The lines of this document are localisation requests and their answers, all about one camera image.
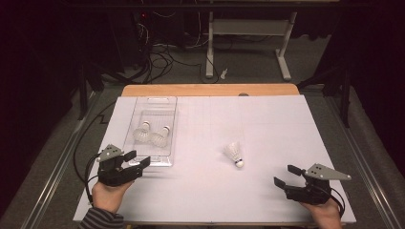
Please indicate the white metal desk frame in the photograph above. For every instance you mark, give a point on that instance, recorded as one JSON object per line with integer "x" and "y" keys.
{"x": 251, "y": 27}

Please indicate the person's right hand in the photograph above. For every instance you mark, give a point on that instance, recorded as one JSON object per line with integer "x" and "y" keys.
{"x": 326, "y": 216}

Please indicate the black metal stand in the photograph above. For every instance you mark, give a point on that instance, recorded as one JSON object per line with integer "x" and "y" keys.
{"x": 82, "y": 101}
{"x": 345, "y": 101}

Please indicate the small white object on floor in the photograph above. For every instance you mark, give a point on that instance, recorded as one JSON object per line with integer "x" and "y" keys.
{"x": 223, "y": 74}

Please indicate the grey round table grommet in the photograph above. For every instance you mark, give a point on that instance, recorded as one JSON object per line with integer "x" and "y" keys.
{"x": 243, "y": 94}

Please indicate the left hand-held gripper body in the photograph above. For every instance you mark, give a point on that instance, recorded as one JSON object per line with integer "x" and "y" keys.
{"x": 114, "y": 175}

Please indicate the person's left hand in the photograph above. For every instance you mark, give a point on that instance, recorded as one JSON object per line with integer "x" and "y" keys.
{"x": 106, "y": 197}

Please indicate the dark equipment box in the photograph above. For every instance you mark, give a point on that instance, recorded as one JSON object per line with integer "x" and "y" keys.
{"x": 130, "y": 38}

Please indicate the white feather shuttlecock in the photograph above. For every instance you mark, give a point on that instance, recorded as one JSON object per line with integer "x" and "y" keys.
{"x": 141, "y": 135}
{"x": 160, "y": 139}
{"x": 233, "y": 151}

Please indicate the metal floor rail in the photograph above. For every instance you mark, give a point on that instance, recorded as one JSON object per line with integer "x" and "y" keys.
{"x": 366, "y": 178}
{"x": 54, "y": 187}

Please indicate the clear plastic tray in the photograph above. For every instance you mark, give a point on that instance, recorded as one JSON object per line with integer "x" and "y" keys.
{"x": 156, "y": 106}

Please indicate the white table cover sheet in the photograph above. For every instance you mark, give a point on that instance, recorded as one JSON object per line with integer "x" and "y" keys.
{"x": 254, "y": 127}

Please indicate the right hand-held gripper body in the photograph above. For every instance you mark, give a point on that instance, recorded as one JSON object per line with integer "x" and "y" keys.
{"x": 310, "y": 192}

